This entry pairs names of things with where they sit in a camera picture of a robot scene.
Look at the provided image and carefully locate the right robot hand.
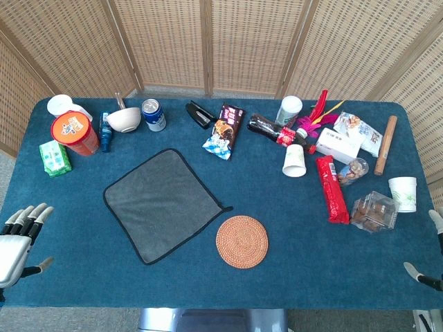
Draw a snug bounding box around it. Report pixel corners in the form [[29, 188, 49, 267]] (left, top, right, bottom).
[[403, 209, 443, 291]]

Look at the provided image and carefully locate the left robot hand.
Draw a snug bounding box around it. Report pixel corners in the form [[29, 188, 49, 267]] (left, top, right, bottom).
[[0, 203, 55, 290]]

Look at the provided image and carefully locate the grey and blue cloth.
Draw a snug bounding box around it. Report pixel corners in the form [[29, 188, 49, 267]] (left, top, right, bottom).
[[102, 147, 234, 266]]

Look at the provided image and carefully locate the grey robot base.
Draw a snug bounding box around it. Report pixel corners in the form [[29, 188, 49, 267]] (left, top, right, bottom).
[[137, 307, 289, 332]]

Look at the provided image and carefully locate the white paper cup, green print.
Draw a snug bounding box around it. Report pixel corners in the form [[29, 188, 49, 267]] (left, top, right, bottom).
[[388, 176, 418, 214], [282, 143, 308, 178]]

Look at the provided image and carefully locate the clear plastic cookie box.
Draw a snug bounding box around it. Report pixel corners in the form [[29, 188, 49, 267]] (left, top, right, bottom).
[[350, 190, 399, 234]]

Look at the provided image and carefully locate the green tissue pack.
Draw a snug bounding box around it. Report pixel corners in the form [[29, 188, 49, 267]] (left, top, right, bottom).
[[38, 140, 73, 178]]

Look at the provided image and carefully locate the wooden rolling pin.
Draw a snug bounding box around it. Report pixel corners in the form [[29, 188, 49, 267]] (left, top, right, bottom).
[[373, 115, 399, 176]]

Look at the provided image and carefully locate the clear plastic snack cup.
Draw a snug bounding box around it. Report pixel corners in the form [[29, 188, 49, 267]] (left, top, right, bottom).
[[337, 157, 370, 187]]

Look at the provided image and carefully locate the red biscuit pack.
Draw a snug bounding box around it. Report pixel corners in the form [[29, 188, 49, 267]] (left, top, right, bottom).
[[314, 155, 350, 225]]

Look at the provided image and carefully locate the white printed snack bag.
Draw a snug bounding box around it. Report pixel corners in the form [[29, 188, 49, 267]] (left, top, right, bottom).
[[332, 110, 384, 158]]

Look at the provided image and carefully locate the white carton box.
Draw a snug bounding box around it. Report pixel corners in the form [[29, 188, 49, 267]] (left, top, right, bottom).
[[314, 127, 363, 166]]

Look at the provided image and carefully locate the red tub with orange lid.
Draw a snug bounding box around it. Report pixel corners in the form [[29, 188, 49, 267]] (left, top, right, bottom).
[[50, 110, 101, 158]]

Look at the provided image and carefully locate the blue spray bottle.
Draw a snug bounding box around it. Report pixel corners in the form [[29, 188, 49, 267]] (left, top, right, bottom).
[[98, 110, 114, 154]]

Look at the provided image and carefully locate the white mug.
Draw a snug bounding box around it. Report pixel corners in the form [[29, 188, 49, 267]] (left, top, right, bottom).
[[46, 93, 93, 122]]

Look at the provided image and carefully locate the blue table cloth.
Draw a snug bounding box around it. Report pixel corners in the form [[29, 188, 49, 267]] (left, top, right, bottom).
[[0, 96, 443, 311]]

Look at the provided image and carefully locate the colourful feather shuttlecock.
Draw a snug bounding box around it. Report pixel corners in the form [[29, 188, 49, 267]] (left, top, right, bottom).
[[293, 89, 346, 139]]

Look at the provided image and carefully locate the white bowl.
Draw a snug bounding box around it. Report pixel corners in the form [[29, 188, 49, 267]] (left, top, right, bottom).
[[105, 107, 142, 133]]

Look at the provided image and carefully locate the blue soda can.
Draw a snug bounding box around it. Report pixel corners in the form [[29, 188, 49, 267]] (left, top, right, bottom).
[[141, 98, 167, 132]]

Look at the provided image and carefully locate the white green lidded cup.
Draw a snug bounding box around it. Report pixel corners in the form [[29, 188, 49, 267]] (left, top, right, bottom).
[[275, 95, 304, 128]]

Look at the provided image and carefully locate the cola bottle with red label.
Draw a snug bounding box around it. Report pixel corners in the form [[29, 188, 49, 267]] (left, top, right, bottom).
[[246, 113, 318, 156]]

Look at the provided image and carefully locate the round woven coaster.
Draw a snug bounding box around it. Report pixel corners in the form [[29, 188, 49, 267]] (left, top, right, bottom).
[[215, 214, 270, 268]]

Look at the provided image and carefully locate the blue white checked snack bag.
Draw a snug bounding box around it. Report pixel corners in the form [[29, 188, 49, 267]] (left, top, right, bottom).
[[201, 133, 233, 162]]

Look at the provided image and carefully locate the black stapler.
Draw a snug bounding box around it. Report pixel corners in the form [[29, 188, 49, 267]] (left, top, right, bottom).
[[185, 100, 216, 131]]

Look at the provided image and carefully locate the dark chocolate snack bag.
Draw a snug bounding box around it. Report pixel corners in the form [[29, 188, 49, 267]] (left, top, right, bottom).
[[210, 102, 246, 153]]

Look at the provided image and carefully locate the bamboo folding screen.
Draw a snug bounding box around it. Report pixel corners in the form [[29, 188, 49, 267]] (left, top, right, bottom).
[[0, 0, 443, 184]]

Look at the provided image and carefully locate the white metal frame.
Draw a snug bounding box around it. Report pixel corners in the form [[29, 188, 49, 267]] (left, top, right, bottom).
[[411, 308, 443, 332]]

